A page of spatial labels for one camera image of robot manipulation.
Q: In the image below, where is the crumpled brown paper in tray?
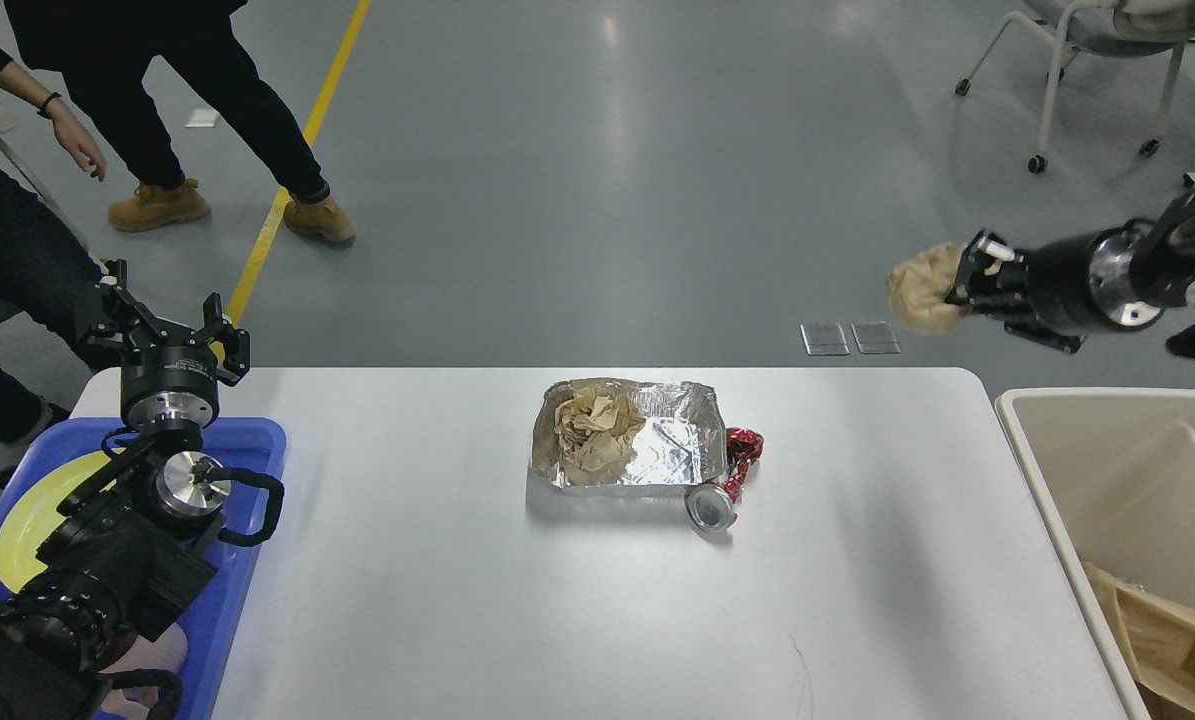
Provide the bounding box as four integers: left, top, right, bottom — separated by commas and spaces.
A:
553, 387, 646, 470

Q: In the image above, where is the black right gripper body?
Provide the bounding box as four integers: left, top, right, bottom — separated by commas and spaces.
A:
1007, 228, 1163, 336

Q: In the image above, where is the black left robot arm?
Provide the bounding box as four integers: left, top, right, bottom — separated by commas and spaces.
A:
0, 260, 284, 719

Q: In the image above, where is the beige waste bin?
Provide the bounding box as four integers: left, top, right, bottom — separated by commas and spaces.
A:
995, 388, 1195, 719

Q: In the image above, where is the tan boot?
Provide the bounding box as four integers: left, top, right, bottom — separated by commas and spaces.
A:
282, 196, 359, 244
108, 178, 210, 233

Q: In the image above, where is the crushed red can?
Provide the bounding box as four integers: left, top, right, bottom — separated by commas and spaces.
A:
684, 427, 765, 533

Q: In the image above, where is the tan boot right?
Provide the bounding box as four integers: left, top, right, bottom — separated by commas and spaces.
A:
282, 196, 359, 244

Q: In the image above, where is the person's hand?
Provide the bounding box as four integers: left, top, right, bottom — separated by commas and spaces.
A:
41, 97, 108, 181

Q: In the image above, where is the blue plastic tray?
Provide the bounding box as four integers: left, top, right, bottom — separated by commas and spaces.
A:
0, 416, 286, 719

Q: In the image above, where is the white office chair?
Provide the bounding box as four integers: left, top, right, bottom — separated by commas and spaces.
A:
954, 1, 1195, 176

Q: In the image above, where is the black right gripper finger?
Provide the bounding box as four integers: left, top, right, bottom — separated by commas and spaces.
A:
1003, 319, 1086, 355
945, 230, 1027, 313

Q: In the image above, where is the floor outlet plate left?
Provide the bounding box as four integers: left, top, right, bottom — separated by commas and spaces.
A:
801, 322, 850, 357

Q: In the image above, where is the floor outlet plate right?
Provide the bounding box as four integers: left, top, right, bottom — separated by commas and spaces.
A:
850, 322, 902, 355

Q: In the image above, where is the standing person in black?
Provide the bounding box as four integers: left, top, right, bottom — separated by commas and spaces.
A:
2, 0, 333, 207

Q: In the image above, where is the floor outlet plate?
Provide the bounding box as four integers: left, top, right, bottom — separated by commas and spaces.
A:
801, 322, 850, 357
850, 322, 902, 355

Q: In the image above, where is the brown paper bag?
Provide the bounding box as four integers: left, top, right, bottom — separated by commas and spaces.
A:
1081, 561, 1195, 719

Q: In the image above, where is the yellow plastic plate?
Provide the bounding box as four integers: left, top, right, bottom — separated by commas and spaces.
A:
0, 451, 109, 593

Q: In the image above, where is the tan boot left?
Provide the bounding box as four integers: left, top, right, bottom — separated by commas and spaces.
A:
108, 178, 210, 233

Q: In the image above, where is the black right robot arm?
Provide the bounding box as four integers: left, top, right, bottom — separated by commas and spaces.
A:
944, 187, 1195, 359

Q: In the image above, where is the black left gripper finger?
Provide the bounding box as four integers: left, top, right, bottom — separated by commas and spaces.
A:
82, 260, 168, 367
196, 293, 251, 387

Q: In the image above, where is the foil tray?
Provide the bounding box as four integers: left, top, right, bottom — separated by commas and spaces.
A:
531, 379, 727, 496

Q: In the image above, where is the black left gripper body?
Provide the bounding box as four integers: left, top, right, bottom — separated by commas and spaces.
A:
120, 345, 219, 430

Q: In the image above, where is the seated person in black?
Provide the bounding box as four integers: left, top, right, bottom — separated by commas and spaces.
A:
0, 168, 121, 445

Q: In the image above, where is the brown paper ball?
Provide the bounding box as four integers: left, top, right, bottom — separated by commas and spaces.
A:
885, 244, 972, 336

